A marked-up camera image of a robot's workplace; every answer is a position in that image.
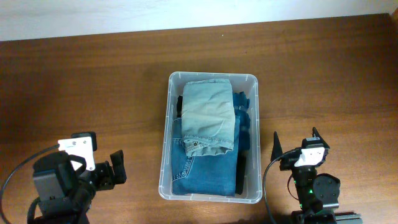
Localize blue shirt bundle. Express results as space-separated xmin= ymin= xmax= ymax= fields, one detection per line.
xmin=233 ymin=91 xmax=251 ymax=153

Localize medium blue jeans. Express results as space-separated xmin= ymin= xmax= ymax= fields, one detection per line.
xmin=171 ymin=118 xmax=240 ymax=196

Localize black cable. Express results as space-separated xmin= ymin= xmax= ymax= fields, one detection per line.
xmin=262 ymin=149 xmax=301 ymax=224
xmin=0 ymin=144 xmax=60 ymax=224

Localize left black cable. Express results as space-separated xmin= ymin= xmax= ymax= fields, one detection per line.
xmin=0 ymin=144 xmax=60 ymax=224

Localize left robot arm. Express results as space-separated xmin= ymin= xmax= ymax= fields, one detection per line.
xmin=27 ymin=150 xmax=127 ymax=224

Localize clear plastic storage bin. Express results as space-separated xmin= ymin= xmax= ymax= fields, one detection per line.
xmin=159 ymin=72 xmax=262 ymax=204

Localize light blue jeans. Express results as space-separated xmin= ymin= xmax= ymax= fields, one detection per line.
xmin=181 ymin=78 xmax=235 ymax=157

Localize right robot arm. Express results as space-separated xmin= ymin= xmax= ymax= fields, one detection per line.
xmin=266 ymin=128 xmax=363 ymax=224

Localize right black cable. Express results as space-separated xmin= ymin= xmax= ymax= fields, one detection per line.
xmin=262 ymin=149 xmax=301 ymax=224

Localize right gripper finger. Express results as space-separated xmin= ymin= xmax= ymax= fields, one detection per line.
xmin=271 ymin=131 xmax=283 ymax=162
xmin=312 ymin=127 xmax=330 ymax=149

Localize black shirt bundle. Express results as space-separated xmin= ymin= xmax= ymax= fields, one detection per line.
xmin=176 ymin=95 xmax=183 ymax=118

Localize dark green shirt bundle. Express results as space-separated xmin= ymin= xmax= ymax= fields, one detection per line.
xmin=235 ymin=154 xmax=246 ymax=195

